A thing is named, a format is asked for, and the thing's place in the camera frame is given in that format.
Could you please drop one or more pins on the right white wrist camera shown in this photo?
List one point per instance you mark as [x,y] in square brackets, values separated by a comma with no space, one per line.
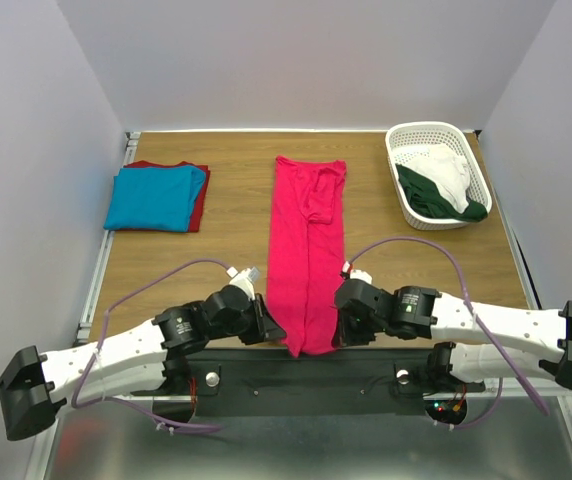
[350,272]

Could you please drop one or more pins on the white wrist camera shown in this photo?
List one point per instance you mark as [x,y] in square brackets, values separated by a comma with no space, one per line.
[350,272]
[244,279]

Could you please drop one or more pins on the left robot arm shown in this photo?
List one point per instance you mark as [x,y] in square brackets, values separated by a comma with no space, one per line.
[36,388]

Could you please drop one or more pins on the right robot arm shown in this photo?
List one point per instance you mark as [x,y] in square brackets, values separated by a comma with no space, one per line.
[483,341]

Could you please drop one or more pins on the dark red folded t-shirt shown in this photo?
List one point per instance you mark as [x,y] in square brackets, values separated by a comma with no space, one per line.
[198,208]

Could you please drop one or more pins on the pink t-shirt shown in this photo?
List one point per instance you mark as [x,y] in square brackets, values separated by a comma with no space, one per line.
[306,252]

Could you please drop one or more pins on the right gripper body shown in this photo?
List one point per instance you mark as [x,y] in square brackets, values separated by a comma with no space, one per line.
[344,325]

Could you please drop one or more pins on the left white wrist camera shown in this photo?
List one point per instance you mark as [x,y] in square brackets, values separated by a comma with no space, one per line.
[244,279]

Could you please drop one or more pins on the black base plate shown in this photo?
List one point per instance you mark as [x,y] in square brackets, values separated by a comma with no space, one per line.
[253,381]

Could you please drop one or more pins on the white t-shirt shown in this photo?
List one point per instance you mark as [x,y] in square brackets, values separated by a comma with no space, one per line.
[448,170]

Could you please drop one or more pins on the white plastic basket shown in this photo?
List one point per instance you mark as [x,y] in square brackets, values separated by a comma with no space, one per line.
[404,141]

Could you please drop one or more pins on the dark green t-shirt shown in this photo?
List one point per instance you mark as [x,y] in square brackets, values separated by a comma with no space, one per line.
[424,198]

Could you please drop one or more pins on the aluminium frame rail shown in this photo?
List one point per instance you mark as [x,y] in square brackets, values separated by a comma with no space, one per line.
[264,438]

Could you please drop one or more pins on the blue folded t-shirt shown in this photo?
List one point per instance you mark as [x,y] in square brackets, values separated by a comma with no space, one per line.
[160,199]

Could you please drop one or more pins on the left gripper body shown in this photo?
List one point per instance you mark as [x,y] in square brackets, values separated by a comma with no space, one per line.
[253,329]

